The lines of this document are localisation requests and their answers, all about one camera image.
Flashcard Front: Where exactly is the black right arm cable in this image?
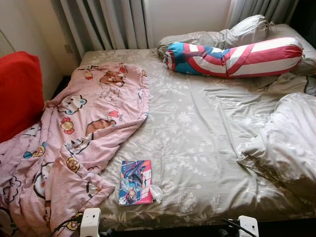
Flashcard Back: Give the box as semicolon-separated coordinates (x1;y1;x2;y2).
221;217;245;237

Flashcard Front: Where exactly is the dark blue upholstered headboard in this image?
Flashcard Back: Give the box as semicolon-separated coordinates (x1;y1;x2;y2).
289;0;316;47

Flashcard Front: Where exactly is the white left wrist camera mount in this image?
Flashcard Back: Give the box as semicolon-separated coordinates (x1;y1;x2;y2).
80;208;102;237

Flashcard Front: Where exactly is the grey knotted bolster pillow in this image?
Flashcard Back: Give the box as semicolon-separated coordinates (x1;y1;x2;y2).
157;15;275;57

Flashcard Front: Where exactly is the bed with grey floral sheet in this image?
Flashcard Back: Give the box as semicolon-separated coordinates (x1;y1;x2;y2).
49;48;316;232

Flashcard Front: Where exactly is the grey pleated curtain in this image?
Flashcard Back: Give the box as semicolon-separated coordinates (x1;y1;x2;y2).
52;0;154;60
226;0;299;30

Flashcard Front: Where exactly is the pink cartoon print blanket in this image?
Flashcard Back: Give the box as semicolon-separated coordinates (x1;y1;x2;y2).
0;62;150;237

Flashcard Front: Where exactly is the colourful comic book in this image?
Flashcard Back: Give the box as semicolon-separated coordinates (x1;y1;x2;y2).
118;159;154;206

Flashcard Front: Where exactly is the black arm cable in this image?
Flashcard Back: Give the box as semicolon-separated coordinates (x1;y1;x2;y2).
221;217;245;237
49;212;82;237

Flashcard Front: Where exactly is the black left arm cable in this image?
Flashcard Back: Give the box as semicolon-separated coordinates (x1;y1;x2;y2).
49;212;82;237

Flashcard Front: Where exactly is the grey floral duvet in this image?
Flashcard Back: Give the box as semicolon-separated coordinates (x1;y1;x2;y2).
236;92;316;203

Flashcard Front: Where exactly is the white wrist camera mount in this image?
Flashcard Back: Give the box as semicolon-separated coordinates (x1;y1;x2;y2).
238;215;260;237
80;208;102;237

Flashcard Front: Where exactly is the large red cushion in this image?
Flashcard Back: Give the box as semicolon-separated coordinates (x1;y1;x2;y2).
0;51;45;144

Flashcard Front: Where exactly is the clear plastic wrapper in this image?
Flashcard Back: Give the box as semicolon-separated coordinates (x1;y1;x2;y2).
151;185;163;203

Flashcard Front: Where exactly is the red white blue bolster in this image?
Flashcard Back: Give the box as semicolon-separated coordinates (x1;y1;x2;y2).
163;37;304;79

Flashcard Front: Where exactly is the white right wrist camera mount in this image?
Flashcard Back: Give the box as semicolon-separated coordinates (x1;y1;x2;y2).
238;215;260;237

